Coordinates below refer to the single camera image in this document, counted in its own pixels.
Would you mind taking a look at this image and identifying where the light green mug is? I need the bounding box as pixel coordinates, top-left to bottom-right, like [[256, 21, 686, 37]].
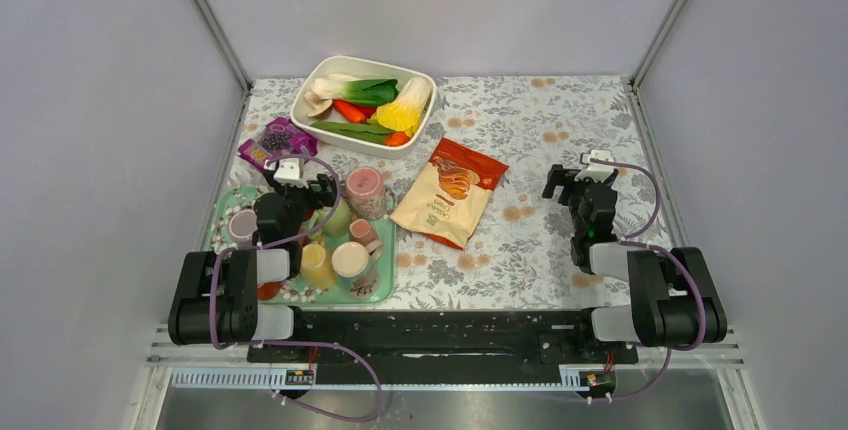
[[320, 198, 352, 238]]

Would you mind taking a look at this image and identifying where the large pink patterned mug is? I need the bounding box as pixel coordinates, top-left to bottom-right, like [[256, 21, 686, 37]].
[[344, 167, 388, 220]]

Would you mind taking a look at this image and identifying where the small pink mug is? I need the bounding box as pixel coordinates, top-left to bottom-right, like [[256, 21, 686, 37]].
[[348, 219, 384, 260]]

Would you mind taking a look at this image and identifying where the cream floral mug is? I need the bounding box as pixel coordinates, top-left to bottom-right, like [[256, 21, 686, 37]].
[[331, 242, 378, 299]]

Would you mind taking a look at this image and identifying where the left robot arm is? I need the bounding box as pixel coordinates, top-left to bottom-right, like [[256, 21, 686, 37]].
[[167, 172, 341, 361]]

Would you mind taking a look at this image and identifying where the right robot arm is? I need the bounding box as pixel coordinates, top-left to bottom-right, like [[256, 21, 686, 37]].
[[542, 159, 728, 362]]

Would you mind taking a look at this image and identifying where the yellow mug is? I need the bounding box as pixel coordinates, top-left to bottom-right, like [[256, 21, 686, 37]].
[[300, 243, 336, 290]]

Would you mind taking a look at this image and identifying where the lilac mug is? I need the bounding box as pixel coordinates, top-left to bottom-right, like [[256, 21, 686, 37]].
[[227, 208, 258, 247]]

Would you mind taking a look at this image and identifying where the small orange mug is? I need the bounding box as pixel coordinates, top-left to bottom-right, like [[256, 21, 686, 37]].
[[257, 281, 282, 302]]

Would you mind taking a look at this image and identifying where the purple snack packet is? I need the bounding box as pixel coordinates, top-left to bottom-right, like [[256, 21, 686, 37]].
[[238, 117, 318, 171]]

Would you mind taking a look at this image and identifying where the toy green cucumber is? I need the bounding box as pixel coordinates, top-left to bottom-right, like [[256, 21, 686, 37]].
[[310, 121, 394, 145]]

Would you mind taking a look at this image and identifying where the green floral tray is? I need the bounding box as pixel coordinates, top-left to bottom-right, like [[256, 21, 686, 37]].
[[204, 185, 396, 308]]

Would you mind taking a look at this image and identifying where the toy mushroom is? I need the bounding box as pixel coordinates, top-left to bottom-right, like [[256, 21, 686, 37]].
[[304, 91, 333, 119]]

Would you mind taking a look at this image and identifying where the toy orange carrot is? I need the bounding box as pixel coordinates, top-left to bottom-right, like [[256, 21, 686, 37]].
[[333, 99, 376, 124]]

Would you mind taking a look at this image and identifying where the toy bok choy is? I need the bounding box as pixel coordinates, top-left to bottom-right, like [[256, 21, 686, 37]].
[[310, 77, 399, 108]]

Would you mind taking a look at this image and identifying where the toy yellow cabbage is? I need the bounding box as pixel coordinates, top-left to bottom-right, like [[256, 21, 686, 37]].
[[371, 77, 431, 137]]

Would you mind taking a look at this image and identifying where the white rectangular vegetable bin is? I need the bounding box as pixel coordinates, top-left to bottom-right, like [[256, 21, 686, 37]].
[[290, 56, 437, 159]]

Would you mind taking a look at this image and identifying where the cassava chips bag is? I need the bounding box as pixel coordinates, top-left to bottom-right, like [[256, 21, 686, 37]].
[[390, 138, 508, 250]]

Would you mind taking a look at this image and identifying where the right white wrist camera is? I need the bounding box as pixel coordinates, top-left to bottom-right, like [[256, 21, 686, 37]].
[[574, 149, 617, 183]]

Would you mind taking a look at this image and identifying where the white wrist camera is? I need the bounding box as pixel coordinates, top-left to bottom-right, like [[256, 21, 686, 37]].
[[574, 149, 617, 183], [263, 158, 308, 188]]

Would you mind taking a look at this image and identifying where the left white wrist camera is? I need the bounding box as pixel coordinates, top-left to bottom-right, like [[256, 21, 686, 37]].
[[263, 158, 308, 188]]

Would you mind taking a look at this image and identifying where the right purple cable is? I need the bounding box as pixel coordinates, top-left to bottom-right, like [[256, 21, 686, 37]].
[[533, 157, 709, 406]]

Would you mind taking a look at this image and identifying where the purple cable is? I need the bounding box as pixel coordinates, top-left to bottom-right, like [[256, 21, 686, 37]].
[[208, 152, 384, 424], [533, 157, 709, 406]]

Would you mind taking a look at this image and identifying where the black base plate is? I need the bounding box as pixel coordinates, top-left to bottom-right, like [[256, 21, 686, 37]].
[[247, 311, 638, 385]]

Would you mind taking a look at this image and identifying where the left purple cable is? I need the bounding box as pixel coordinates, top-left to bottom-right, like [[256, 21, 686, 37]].
[[208, 152, 384, 424]]

